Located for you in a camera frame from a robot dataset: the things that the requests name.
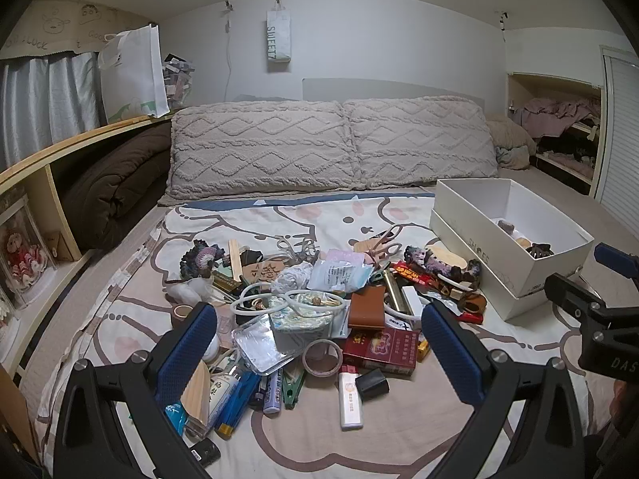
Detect clear storage container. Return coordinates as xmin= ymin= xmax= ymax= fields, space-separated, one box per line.
xmin=162 ymin=52 xmax=194 ymax=111

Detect green clip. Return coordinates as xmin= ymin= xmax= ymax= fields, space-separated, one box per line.
xmin=281 ymin=364 xmax=306 ymax=411

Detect rose gold scissors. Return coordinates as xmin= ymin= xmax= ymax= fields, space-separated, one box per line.
xmin=368 ymin=224 xmax=403 ymax=261

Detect white louvre door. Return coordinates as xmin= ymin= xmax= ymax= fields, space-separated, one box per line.
xmin=596 ymin=44 xmax=639 ymax=233

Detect clear mask packet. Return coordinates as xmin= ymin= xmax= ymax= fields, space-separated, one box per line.
xmin=304 ymin=258 xmax=374 ymax=296

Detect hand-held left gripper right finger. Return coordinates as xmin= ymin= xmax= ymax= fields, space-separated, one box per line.
xmin=422 ymin=302 xmax=591 ymax=479

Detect clear glasses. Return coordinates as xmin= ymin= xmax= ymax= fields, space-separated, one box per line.
xmin=276 ymin=237 xmax=320 ymax=263

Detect grey-green cloth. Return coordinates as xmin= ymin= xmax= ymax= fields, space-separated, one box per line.
xmin=494 ymin=147 xmax=531 ymax=170

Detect brown leather strap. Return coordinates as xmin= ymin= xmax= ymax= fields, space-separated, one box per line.
xmin=455 ymin=292 xmax=488 ymax=316

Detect white pompom hair tie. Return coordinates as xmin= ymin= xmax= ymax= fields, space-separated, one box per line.
xmin=166 ymin=277 xmax=216 ymax=306

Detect beige textured pillow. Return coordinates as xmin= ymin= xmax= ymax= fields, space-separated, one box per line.
xmin=342 ymin=95 xmax=500 ymax=189
xmin=159 ymin=100 xmax=361 ymax=205

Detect white shoe box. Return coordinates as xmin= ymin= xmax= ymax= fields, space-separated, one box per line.
xmin=434 ymin=177 xmax=596 ymax=301

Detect white shopping bag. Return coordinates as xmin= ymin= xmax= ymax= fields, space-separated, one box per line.
xmin=97 ymin=24 xmax=171 ymax=121

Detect white lace cloth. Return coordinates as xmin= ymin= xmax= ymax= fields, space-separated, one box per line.
xmin=271 ymin=262 xmax=314 ymax=294

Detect white hanging tissue bag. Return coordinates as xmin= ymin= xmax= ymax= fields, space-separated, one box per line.
xmin=266 ymin=0 xmax=293 ymax=73

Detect floral fabric pouch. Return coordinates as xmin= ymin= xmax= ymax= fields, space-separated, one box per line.
xmin=270 ymin=304 xmax=334 ymax=336

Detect blue packet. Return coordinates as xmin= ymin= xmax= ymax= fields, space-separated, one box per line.
xmin=164 ymin=403 xmax=189 ymax=436

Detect brown duvet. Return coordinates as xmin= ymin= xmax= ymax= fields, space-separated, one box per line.
xmin=60 ymin=122 xmax=173 ymax=250

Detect white charger cable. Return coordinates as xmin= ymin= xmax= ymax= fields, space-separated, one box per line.
xmin=383 ymin=299 xmax=417 ymax=330

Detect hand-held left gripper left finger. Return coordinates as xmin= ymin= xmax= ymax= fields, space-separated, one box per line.
xmin=52 ymin=302 xmax=219 ymax=479

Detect printed cloth valance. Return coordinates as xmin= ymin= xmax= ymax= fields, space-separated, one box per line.
xmin=0 ymin=0 xmax=161 ymax=61

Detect pink packet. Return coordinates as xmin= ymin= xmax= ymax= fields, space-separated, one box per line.
xmin=324 ymin=248 xmax=369 ymax=266

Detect labelled glass bottle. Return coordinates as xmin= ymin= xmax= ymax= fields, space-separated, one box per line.
xmin=206 ymin=369 xmax=250 ymax=431

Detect plush doll in clear case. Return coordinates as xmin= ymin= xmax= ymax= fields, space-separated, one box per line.
xmin=0 ymin=198 xmax=51 ymax=307

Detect brown leather wallet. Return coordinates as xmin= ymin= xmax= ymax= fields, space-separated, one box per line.
xmin=347 ymin=285 xmax=387 ymax=331

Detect grey curtain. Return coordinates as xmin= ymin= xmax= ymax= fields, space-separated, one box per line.
xmin=0 ymin=52 xmax=108 ymax=170

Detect white lighter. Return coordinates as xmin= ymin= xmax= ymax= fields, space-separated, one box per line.
xmin=338 ymin=366 xmax=365 ymax=431

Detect brass tube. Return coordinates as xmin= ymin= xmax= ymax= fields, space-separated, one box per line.
xmin=386 ymin=270 xmax=409 ymax=313

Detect red cigarette box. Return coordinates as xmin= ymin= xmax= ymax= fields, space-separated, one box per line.
xmin=342 ymin=328 xmax=421 ymax=376

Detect small black box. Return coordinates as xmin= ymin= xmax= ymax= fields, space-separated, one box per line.
xmin=355 ymin=366 xmax=390 ymax=401

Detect cartoon printed bedsheet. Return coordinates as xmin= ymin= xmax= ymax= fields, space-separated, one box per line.
xmin=37 ymin=190 xmax=615 ymax=479

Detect grey headboard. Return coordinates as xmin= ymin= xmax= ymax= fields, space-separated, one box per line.
xmin=302 ymin=77 xmax=487 ymax=111

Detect fluffy beige cushion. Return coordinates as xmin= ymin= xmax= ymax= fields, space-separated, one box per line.
xmin=486 ymin=114 xmax=539 ymax=168

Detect wooden bedside shelf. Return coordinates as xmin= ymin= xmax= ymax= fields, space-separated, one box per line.
xmin=0 ymin=112 xmax=177 ymax=380

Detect person's right forearm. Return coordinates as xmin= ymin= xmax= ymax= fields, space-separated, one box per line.
xmin=609 ymin=376 xmax=639 ymax=440

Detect white hanging cable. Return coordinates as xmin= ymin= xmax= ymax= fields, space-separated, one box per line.
xmin=223 ymin=2 xmax=235 ymax=103

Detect pink clothes pile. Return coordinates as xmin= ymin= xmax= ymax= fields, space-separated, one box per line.
xmin=519 ymin=97 xmax=602 ymax=138

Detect black handheld device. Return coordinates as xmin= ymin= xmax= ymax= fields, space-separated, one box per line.
xmin=186 ymin=438 xmax=221 ymax=469

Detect wooden stick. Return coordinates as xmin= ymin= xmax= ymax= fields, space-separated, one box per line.
xmin=228 ymin=239 xmax=246 ymax=284

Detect wooden leaf-shaped paddle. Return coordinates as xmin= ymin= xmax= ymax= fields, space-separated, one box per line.
xmin=179 ymin=359 xmax=214 ymax=426

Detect white power adapter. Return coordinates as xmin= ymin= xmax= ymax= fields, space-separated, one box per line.
xmin=401 ymin=287 xmax=426 ymax=327

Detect crocheted flower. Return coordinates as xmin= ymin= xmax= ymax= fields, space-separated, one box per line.
xmin=180 ymin=238 xmax=226 ymax=281

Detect purple crocheted doll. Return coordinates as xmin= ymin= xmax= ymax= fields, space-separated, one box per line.
xmin=405 ymin=246 xmax=483 ymax=291

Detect clear plastic tray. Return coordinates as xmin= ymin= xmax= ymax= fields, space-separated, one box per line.
xmin=231 ymin=315 xmax=331 ymax=376

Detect wooden character sign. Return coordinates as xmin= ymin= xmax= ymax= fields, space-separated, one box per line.
xmin=240 ymin=258 xmax=289 ymax=291

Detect white ring handle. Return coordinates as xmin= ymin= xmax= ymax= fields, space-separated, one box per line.
xmin=447 ymin=279 xmax=481 ymax=303

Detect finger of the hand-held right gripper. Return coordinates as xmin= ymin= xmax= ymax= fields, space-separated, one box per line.
xmin=544 ymin=272 xmax=606 ymax=329
xmin=594 ymin=242 xmax=639 ymax=280

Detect dark green box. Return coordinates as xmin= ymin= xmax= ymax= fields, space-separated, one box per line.
xmin=211 ymin=272 xmax=251 ymax=294

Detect round wooden coaster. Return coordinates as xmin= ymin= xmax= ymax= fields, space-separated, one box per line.
xmin=426 ymin=244 xmax=468 ymax=271

